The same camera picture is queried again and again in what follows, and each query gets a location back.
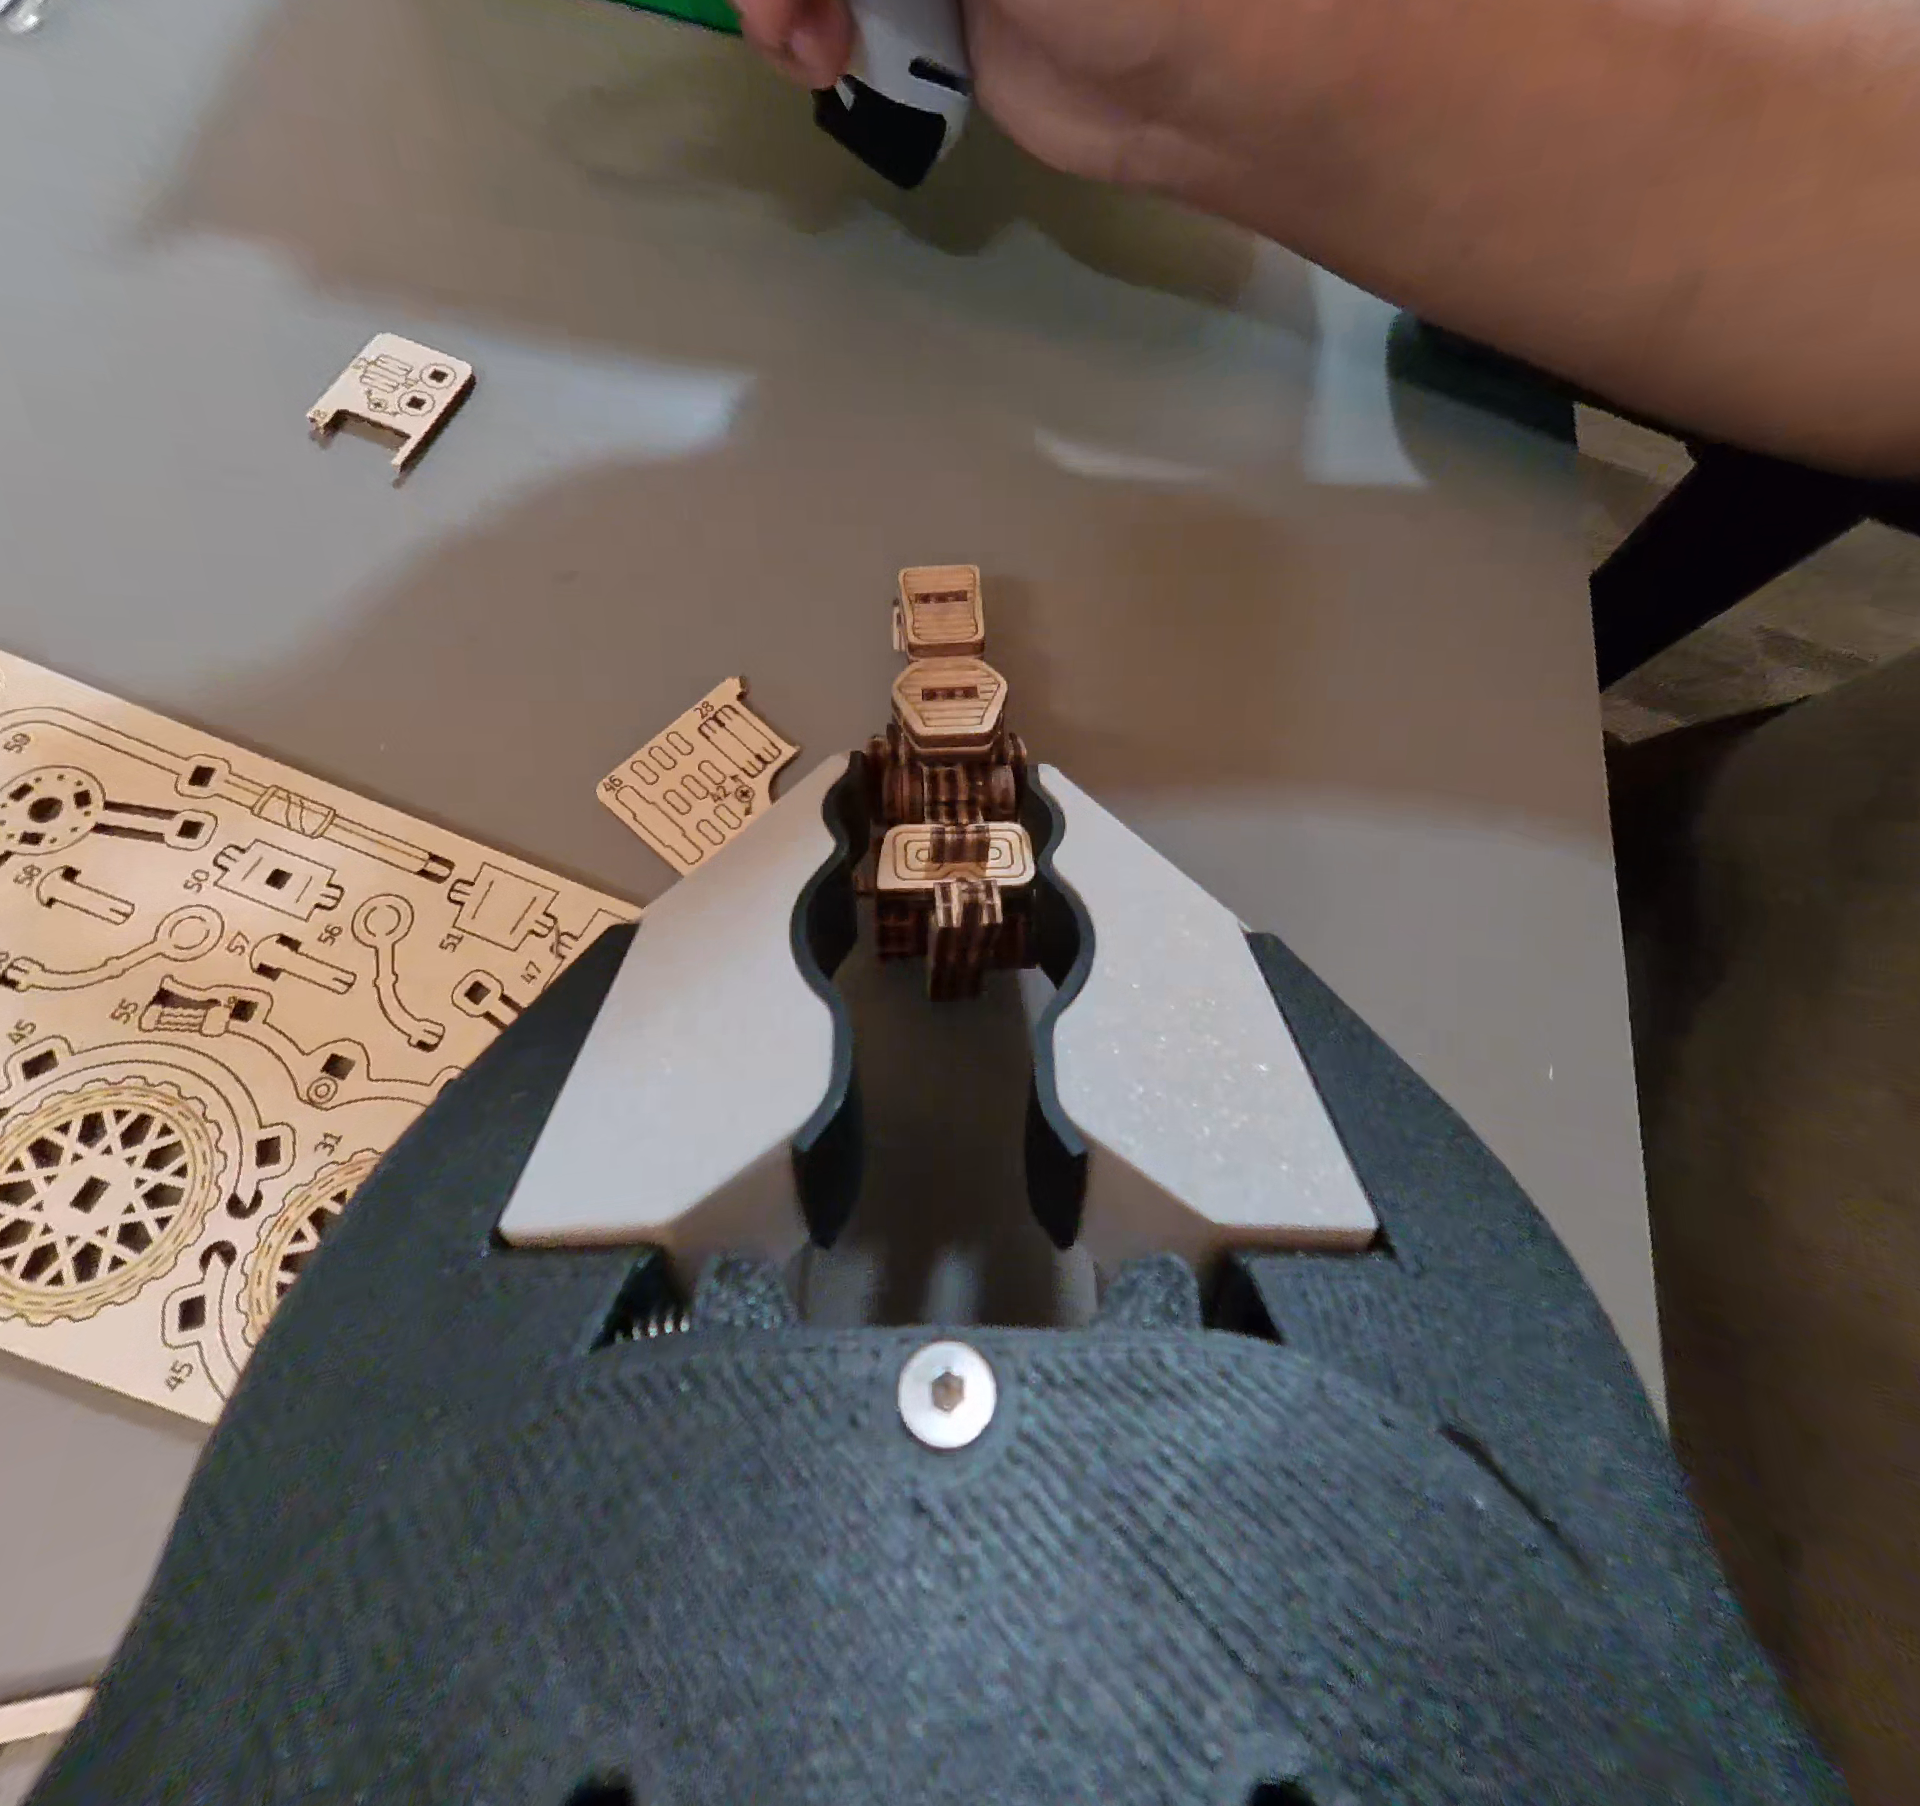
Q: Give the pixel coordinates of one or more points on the wooden puzzle sheet with wheels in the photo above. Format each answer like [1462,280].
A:
[150,921]

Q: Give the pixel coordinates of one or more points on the wooden vehicle model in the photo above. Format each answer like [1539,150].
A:
[939,703]

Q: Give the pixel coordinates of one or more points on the notched wooden sheet fragment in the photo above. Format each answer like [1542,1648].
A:
[394,387]

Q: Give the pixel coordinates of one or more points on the person's brown clothing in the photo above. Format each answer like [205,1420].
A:
[1785,1235]

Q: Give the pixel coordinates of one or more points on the grey desk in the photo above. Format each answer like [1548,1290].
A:
[1052,411]

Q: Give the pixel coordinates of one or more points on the slotted wooden sheet fragment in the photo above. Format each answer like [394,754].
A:
[684,803]

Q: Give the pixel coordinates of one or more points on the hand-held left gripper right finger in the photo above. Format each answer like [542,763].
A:
[1199,1085]

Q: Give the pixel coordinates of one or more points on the person's right hand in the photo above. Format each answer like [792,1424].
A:
[1125,36]

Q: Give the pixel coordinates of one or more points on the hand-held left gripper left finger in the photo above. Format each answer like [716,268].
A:
[676,1085]

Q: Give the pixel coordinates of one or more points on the person's right forearm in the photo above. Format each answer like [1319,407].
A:
[1575,155]

